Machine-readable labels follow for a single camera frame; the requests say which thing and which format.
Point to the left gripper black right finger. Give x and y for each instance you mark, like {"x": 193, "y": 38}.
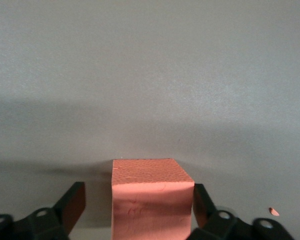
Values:
{"x": 227, "y": 225}

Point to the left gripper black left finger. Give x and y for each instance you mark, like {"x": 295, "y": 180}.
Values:
{"x": 40, "y": 225}

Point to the orange foam block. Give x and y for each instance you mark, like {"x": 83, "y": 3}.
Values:
{"x": 152, "y": 200}

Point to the small orange foam crumb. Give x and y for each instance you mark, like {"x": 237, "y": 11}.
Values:
{"x": 274, "y": 212}

